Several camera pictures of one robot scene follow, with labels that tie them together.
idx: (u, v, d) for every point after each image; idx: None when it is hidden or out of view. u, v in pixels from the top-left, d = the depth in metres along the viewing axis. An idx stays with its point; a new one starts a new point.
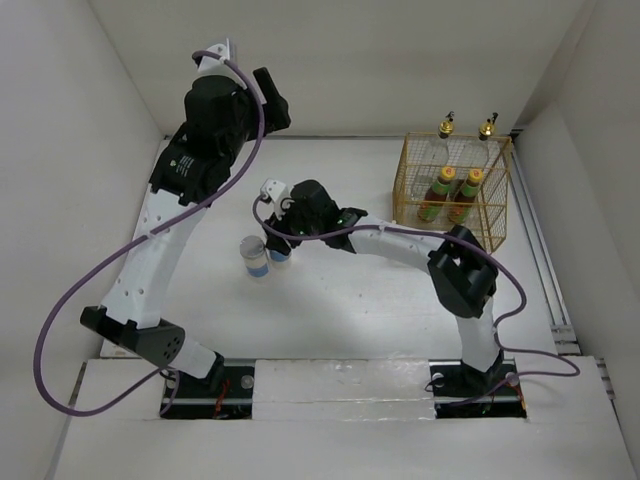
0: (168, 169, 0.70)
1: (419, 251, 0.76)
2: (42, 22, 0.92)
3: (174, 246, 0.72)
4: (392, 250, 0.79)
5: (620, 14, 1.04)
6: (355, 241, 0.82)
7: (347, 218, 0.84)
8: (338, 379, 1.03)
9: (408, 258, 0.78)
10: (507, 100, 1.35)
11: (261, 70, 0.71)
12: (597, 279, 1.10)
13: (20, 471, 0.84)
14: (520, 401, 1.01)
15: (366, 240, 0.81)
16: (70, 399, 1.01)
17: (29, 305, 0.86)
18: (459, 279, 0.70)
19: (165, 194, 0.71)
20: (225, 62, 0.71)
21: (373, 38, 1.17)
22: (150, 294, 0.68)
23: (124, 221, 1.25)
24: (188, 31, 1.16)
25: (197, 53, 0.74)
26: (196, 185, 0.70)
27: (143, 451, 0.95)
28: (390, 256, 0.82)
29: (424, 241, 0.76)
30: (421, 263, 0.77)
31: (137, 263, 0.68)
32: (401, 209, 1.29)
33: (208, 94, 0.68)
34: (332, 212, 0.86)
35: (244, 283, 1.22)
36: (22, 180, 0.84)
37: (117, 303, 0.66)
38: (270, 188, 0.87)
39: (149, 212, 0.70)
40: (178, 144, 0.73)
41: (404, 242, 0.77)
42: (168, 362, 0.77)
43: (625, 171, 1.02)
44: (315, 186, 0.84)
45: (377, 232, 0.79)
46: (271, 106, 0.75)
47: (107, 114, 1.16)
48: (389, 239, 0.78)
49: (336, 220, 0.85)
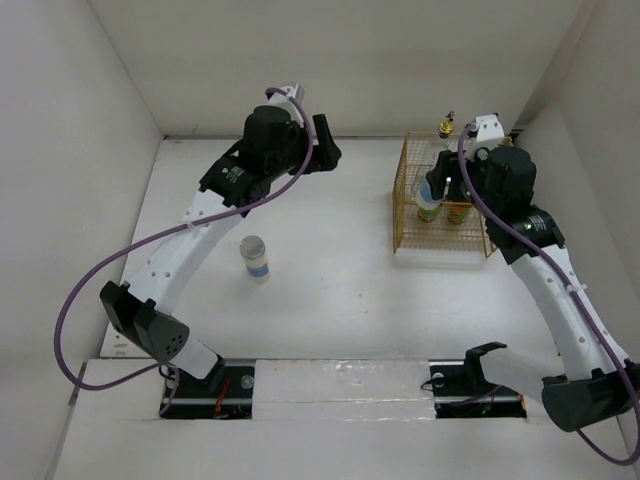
0: (220, 174, 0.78)
1: (584, 350, 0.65)
2: (41, 21, 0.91)
3: (209, 242, 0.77)
4: (556, 313, 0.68)
5: (620, 16, 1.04)
6: (526, 263, 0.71)
7: (535, 228, 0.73)
8: (338, 378, 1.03)
9: (560, 334, 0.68)
10: (507, 101, 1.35)
11: (319, 117, 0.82)
12: (597, 279, 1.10)
13: (20, 473, 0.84)
14: (520, 401, 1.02)
15: (539, 282, 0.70)
16: (70, 399, 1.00)
17: (26, 307, 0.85)
18: (592, 412, 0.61)
19: (211, 194, 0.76)
20: (290, 98, 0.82)
21: (375, 37, 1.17)
22: (174, 280, 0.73)
23: (123, 220, 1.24)
24: (188, 30, 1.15)
25: (270, 89, 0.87)
26: (241, 192, 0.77)
27: (142, 452, 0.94)
28: (540, 303, 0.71)
29: (599, 348, 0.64)
30: (567, 350, 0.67)
31: (171, 248, 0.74)
32: (400, 210, 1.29)
33: (267, 118, 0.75)
34: (522, 202, 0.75)
35: (244, 283, 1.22)
36: (21, 180, 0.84)
37: (142, 282, 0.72)
38: (482, 128, 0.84)
39: (193, 207, 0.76)
40: (230, 157, 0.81)
41: (576, 329, 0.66)
42: (169, 359, 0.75)
43: (626, 172, 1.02)
44: (526, 164, 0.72)
45: (560, 290, 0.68)
46: (322, 147, 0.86)
47: (106, 112, 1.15)
48: (566, 308, 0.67)
49: (522, 219, 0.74)
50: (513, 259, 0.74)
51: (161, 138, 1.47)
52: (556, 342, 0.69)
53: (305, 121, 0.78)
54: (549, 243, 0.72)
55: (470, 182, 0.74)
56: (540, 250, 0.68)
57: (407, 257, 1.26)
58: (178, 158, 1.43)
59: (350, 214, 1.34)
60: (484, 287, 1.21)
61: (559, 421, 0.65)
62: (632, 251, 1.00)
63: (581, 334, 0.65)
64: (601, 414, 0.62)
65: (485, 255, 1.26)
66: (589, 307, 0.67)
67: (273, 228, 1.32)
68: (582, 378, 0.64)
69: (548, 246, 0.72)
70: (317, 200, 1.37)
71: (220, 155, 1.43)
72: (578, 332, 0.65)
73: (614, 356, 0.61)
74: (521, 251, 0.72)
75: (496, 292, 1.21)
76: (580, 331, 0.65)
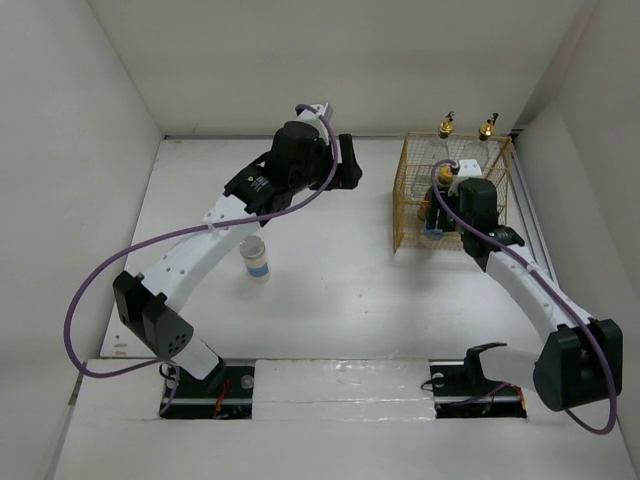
0: (245, 182, 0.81)
1: (549, 312, 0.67)
2: (42, 22, 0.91)
3: (227, 245, 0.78)
4: (523, 292, 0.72)
5: (619, 16, 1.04)
6: (492, 259, 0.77)
7: (498, 235, 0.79)
8: (338, 378, 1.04)
9: (532, 310, 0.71)
10: (507, 101, 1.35)
11: (346, 136, 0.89)
12: (596, 280, 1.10)
13: (20, 473, 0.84)
14: (520, 400, 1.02)
15: (504, 268, 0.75)
16: (70, 399, 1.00)
17: (26, 307, 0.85)
18: (570, 374, 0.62)
19: (234, 201, 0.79)
20: (320, 116, 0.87)
21: (374, 37, 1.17)
22: (188, 277, 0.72)
23: (123, 221, 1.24)
24: (188, 31, 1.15)
25: (299, 106, 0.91)
26: (264, 202, 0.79)
27: (142, 452, 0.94)
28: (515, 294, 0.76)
29: (562, 309, 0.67)
30: (539, 321, 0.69)
31: (187, 246, 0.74)
32: (400, 209, 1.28)
33: (296, 133, 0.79)
34: (492, 220, 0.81)
35: (244, 283, 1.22)
36: (22, 180, 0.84)
37: (157, 276, 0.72)
38: (464, 167, 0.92)
39: (215, 209, 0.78)
40: (257, 167, 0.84)
41: (539, 297, 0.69)
42: (169, 357, 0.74)
43: (626, 172, 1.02)
44: (487, 188, 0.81)
45: (520, 268, 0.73)
46: (345, 165, 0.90)
47: (107, 113, 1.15)
48: (528, 281, 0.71)
49: (488, 229, 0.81)
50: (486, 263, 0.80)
51: (161, 139, 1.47)
52: (533, 321, 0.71)
53: (331, 138, 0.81)
54: (509, 243, 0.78)
55: (443, 204, 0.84)
56: (500, 243, 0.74)
57: (406, 257, 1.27)
58: (177, 159, 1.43)
59: (349, 214, 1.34)
60: (483, 287, 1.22)
61: (552, 401, 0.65)
62: (632, 251, 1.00)
63: (544, 300, 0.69)
64: (583, 382, 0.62)
65: None
66: (551, 280, 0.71)
67: (273, 229, 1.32)
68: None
69: (512, 245, 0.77)
70: (317, 200, 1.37)
71: (220, 156, 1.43)
72: (541, 299, 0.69)
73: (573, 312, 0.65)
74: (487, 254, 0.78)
75: (496, 291, 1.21)
76: (541, 297, 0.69)
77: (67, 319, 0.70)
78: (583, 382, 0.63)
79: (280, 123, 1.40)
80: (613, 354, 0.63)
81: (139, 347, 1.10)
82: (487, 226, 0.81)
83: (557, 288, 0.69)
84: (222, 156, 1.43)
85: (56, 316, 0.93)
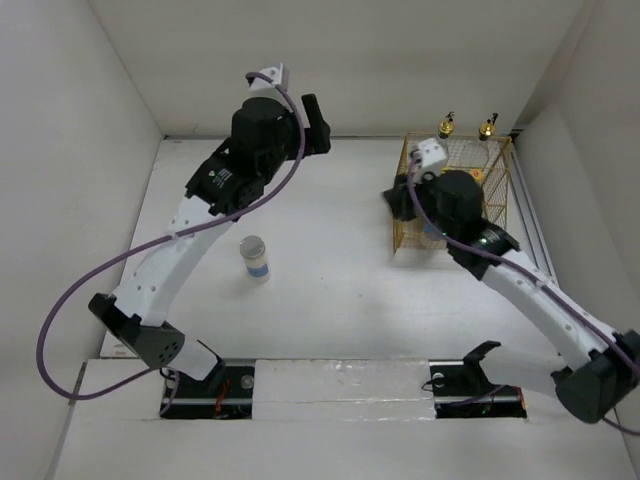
0: (206, 177, 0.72)
1: (577, 337, 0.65)
2: (42, 23, 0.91)
3: (197, 250, 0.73)
4: (537, 311, 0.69)
5: (619, 16, 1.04)
6: (492, 274, 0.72)
7: (490, 240, 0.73)
8: (338, 378, 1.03)
9: (549, 329, 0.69)
10: (507, 101, 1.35)
11: (310, 96, 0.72)
12: (597, 280, 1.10)
13: (20, 473, 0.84)
14: (520, 401, 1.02)
15: (512, 289, 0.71)
16: (70, 399, 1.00)
17: (27, 307, 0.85)
18: (605, 395, 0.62)
19: (197, 201, 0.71)
20: (277, 87, 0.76)
21: (374, 38, 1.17)
22: (161, 293, 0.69)
23: (123, 220, 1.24)
24: (188, 31, 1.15)
25: (250, 73, 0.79)
26: (229, 198, 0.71)
27: (142, 452, 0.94)
28: (520, 306, 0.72)
29: (586, 330, 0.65)
30: (560, 342, 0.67)
31: (155, 260, 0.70)
32: None
33: (257, 114, 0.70)
34: (474, 224, 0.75)
35: (244, 283, 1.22)
36: (22, 179, 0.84)
37: (128, 295, 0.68)
38: (425, 151, 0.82)
39: (178, 214, 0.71)
40: (220, 156, 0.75)
41: (559, 318, 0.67)
42: (163, 364, 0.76)
43: (626, 172, 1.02)
44: (472, 190, 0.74)
45: (531, 287, 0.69)
46: (313, 128, 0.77)
47: (107, 113, 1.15)
48: (543, 303, 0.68)
49: (474, 236, 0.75)
50: (482, 275, 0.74)
51: (161, 139, 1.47)
52: (550, 338, 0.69)
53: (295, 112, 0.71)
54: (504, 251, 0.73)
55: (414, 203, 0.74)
56: (502, 257, 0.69)
57: (407, 257, 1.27)
58: (177, 159, 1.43)
59: (349, 214, 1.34)
60: (483, 286, 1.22)
61: (581, 415, 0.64)
62: (632, 250, 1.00)
63: (565, 322, 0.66)
64: (615, 397, 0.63)
65: None
66: (562, 294, 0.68)
67: (273, 228, 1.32)
68: (582, 364, 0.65)
69: (508, 251, 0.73)
70: (317, 200, 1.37)
71: None
72: (562, 321, 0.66)
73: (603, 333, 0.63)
74: (482, 266, 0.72)
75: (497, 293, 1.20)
76: (562, 318, 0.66)
77: (37, 352, 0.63)
78: (615, 395, 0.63)
79: None
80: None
81: None
82: (474, 234, 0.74)
83: (573, 304, 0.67)
84: None
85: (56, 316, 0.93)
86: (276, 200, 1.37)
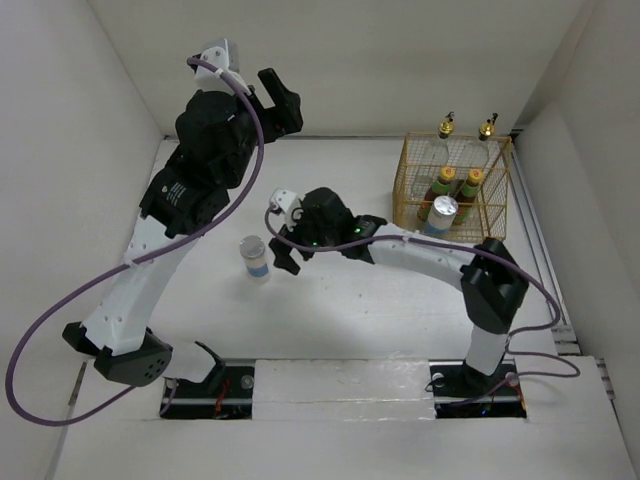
0: (158, 194, 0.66)
1: (449, 263, 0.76)
2: (42, 24, 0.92)
3: (161, 272, 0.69)
4: (416, 260, 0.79)
5: (619, 15, 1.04)
6: (375, 250, 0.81)
7: (364, 228, 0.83)
8: (338, 378, 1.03)
9: (431, 269, 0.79)
10: (507, 101, 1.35)
11: (267, 71, 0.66)
12: (597, 280, 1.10)
13: (20, 473, 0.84)
14: (520, 401, 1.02)
15: (390, 252, 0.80)
16: (70, 399, 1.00)
17: (27, 306, 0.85)
18: (492, 296, 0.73)
19: (153, 221, 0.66)
20: (222, 76, 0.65)
21: (373, 38, 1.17)
22: (129, 322, 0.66)
23: (123, 221, 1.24)
24: (188, 32, 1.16)
25: (190, 61, 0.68)
26: (187, 213, 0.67)
27: (142, 452, 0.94)
28: (408, 265, 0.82)
29: (453, 254, 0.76)
30: (444, 275, 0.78)
31: (117, 290, 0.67)
32: (400, 209, 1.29)
33: (203, 118, 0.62)
34: (347, 222, 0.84)
35: (244, 283, 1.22)
36: (22, 179, 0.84)
37: (97, 328, 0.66)
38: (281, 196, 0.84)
39: (135, 239, 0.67)
40: (173, 166, 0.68)
41: (431, 258, 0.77)
42: (152, 378, 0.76)
43: (625, 171, 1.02)
44: (330, 194, 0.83)
45: (400, 243, 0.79)
46: (279, 107, 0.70)
47: (107, 113, 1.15)
48: (414, 250, 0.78)
49: (351, 232, 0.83)
50: (372, 256, 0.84)
51: (161, 139, 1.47)
52: (437, 276, 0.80)
53: (247, 110, 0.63)
54: (376, 230, 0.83)
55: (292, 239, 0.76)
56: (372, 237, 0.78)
57: None
58: None
59: None
60: None
61: (496, 327, 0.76)
62: (631, 250, 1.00)
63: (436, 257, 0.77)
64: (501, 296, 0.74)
65: None
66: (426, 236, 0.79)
67: (273, 228, 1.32)
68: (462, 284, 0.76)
69: (378, 228, 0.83)
70: None
71: None
72: (434, 257, 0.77)
73: (464, 248, 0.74)
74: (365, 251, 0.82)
75: None
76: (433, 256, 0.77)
77: (9, 395, 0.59)
78: (507, 295, 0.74)
79: None
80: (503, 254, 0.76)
81: None
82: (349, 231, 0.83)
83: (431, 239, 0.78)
84: None
85: (55, 317, 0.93)
86: None
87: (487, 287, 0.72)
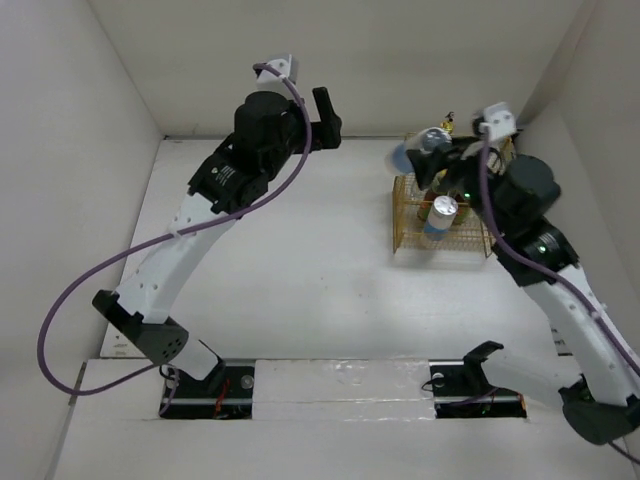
0: (208, 175, 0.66)
1: (615, 377, 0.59)
2: (42, 23, 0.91)
3: (201, 248, 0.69)
4: (580, 339, 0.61)
5: (619, 17, 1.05)
6: (545, 290, 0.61)
7: (550, 249, 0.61)
8: (338, 378, 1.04)
9: (586, 358, 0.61)
10: (507, 101, 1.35)
11: (322, 89, 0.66)
12: (597, 280, 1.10)
13: (20, 473, 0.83)
14: (520, 401, 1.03)
15: (560, 310, 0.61)
16: (70, 399, 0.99)
17: (27, 307, 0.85)
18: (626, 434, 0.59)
19: (200, 197, 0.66)
20: (284, 81, 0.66)
21: (374, 37, 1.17)
22: (163, 292, 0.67)
23: (123, 220, 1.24)
24: (188, 31, 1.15)
25: (256, 64, 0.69)
26: (232, 196, 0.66)
27: (141, 453, 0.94)
28: (558, 326, 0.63)
29: (629, 372, 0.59)
30: (593, 371, 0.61)
31: (157, 257, 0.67)
32: (400, 209, 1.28)
33: (260, 110, 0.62)
34: (536, 221, 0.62)
35: (244, 283, 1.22)
36: (22, 180, 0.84)
37: (130, 293, 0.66)
38: (493, 125, 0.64)
39: (180, 211, 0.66)
40: (222, 152, 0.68)
41: (603, 356, 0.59)
42: (168, 360, 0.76)
43: (626, 172, 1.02)
44: (552, 182, 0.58)
45: (584, 316, 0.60)
46: (323, 124, 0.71)
47: (107, 112, 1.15)
48: (594, 336, 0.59)
49: (532, 234, 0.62)
50: (528, 284, 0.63)
51: (161, 139, 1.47)
52: (580, 362, 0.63)
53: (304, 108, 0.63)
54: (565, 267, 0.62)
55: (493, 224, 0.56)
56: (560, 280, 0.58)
57: (407, 258, 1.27)
58: (178, 158, 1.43)
59: (349, 214, 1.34)
60: (483, 287, 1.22)
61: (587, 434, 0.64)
62: (632, 250, 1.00)
63: (612, 360, 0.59)
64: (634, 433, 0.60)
65: (485, 256, 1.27)
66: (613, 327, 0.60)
67: (273, 228, 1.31)
68: (609, 398, 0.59)
69: (565, 267, 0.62)
70: (317, 199, 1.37)
71: None
72: (608, 358, 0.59)
73: None
74: (533, 277, 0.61)
75: (496, 294, 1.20)
76: (607, 357, 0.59)
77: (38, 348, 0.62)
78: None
79: None
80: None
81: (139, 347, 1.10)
82: (529, 236, 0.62)
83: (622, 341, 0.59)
84: None
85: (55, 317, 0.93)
86: (275, 200, 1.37)
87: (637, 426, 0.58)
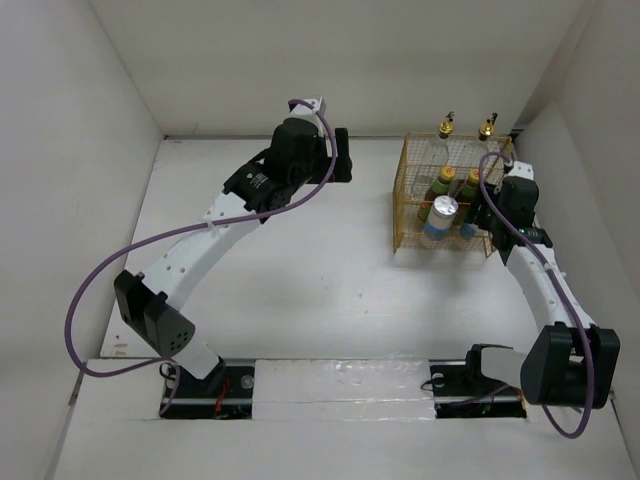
0: (244, 179, 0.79)
1: (550, 310, 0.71)
2: (42, 24, 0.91)
3: (228, 241, 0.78)
4: (533, 286, 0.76)
5: (620, 16, 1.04)
6: (514, 251, 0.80)
7: (529, 233, 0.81)
8: (338, 378, 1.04)
9: (537, 304, 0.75)
10: (507, 101, 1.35)
11: (341, 130, 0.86)
12: (596, 280, 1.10)
13: (21, 471, 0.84)
14: (520, 401, 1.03)
15: (524, 265, 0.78)
16: (70, 399, 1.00)
17: (26, 308, 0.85)
18: (555, 371, 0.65)
19: (234, 198, 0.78)
20: (316, 113, 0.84)
21: (373, 37, 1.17)
22: (189, 275, 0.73)
23: (123, 220, 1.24)
24: (187, 31, 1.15)
25: (293, 101, 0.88)
26: (263, 198, 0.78)
27: (140, 453, 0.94)
28: (524, 285, 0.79)
29: (564, 310, 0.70)
30: (541, 314, 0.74)
31: (189, 243, 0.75)
32: (400, 210, 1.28)
33: (296, 131, 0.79)
34: (525, 216, 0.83)
35: (244, 283, 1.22)
36: (22, 181, 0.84)
37: (159, 276, 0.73)
38: (516, 169, 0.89)
39: (214, 206, 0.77)
40: (255, 163, 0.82)
41: (545, 294, 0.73)
42: (174, 353, 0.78)
43: (627, 172, 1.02)
44: (531, 185, 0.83)
45: (538, 266, 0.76)
46: (340, 159, 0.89)
47: (107, 113, 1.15)
48: (541, 279, 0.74)
49: (520, 225, 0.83)
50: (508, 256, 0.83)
51: (161, 138, 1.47)
52: (536, 312, 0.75)
53: (330, 135, 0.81)
54: (538, 243, 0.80)
55: (489, 199, 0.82)
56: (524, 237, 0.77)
57: (407, 257, 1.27)
58: (177, 158, 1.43)
59: (349, 214, 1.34)
60: (482, 287, 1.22)
61: (529, 394, 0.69)
62: (631, 251, 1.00)
63: (551, 298, 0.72)
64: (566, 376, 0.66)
65: (485, 255, 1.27)
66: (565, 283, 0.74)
67: (273, 228, 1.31)
68: None
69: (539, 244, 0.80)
70: (317, 200, 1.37)
71: (219, 155, 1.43)
72: (548, 296, 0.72)
73: (575, 312, 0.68)
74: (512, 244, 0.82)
75: (495, 293, 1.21)
76: (548, 295, 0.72)
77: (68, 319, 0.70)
78: (563, 389, 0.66)
79: (280, 123, 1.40)
80: (601, 363, 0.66)
81: (139, 347, 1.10)
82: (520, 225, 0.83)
83: (566, 290, 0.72)
84: (222, 156, 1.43)
85: (54, 318, 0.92)
86: None
87: (558, 354, 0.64)
